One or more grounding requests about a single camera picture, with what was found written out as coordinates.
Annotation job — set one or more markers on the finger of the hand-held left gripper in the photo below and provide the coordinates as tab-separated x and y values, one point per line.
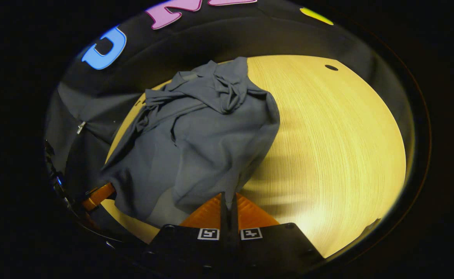
99	195

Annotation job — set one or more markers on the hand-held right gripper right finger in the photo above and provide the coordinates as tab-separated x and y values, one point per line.
273	250

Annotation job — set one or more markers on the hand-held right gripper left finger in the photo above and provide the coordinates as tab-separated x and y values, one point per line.
188	252

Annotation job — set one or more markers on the grey polo shirt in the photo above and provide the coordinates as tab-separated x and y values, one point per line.
196	147

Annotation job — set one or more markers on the small white clip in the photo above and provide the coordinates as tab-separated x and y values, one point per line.
81	127

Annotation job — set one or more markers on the black backdrop cloth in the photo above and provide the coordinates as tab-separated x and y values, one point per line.
141	69

